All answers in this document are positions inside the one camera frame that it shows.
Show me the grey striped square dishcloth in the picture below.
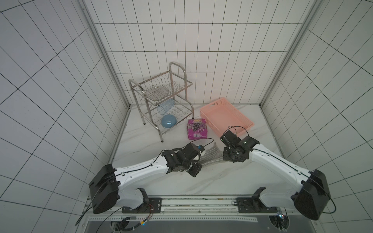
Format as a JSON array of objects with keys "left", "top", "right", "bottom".
[{"left": 199, "top": 143, "right": 224, "bottom": 166}]

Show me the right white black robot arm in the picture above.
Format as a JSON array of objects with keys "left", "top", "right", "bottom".
[{"left": 220, "top": 131, "right": 332, "bottom": 220}]

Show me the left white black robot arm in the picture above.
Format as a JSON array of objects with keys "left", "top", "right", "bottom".
[{"left": 89, "top": 143, "right": 206, "bottom": 214}]

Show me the purple snack packet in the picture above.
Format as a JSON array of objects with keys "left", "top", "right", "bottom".
[{"left": 186, "top": 118, "right": 208, "bottom": 140}]

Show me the pink plastic basket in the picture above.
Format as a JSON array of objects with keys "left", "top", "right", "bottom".
[{"left": 200, "top": 98, "right": 254, "bottom": 144}]

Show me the blue bowl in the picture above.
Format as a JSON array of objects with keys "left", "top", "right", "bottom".
[{"left": 161, "top": 114, "right": 177, "bottom": 129}]

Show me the clear blue plastic cup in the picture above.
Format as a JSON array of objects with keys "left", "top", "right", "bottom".
[{"left": 156, "top": 98, "right": 175, "bottom": 115}]

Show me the metal two-tier dish rack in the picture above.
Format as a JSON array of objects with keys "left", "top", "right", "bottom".
[{"left": 128, "top": 62, "right": 195, "bottom": 143}]

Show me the round metal strainer plate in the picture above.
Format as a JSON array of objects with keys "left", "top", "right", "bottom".
[{"left": 145, "top": 86, "right": 170, "bottom": 102}]

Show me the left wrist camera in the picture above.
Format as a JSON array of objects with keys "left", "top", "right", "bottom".
[{"left": 183, "top": 143, "right": 206, "bottom": 162}]

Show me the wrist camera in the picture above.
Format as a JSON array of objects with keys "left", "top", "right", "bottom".
[
  {"left": 220, "top": 130, "right": 241, "bottom": 148},
  {"left": 183, "top": 143, "right": 206, "bottom": 162}
]

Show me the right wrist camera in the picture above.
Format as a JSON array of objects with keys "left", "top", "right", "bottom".
[{"left": 220, "top": 130, "right": 241, "bottom": 148}]

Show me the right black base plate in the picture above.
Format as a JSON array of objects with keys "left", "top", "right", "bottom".
[{"left": 234, "top": 198, "right": 277, "bottom": 214}]

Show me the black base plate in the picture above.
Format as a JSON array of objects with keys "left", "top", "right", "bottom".
[
  {"left": 234, "top": 198, "right": 277, "bottom": 214},
  {"left": 121, "top": 198, "right": 163, "bottom": 214}
]

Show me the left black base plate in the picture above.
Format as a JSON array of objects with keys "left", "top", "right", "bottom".
[{"left": 121, "top": 198, "right": 163, "bottom": 214}]

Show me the aluminium mounting rail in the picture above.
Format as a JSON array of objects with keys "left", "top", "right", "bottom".
[{"left": 81, "top": 192, "right": 303, "bottom": 217}]

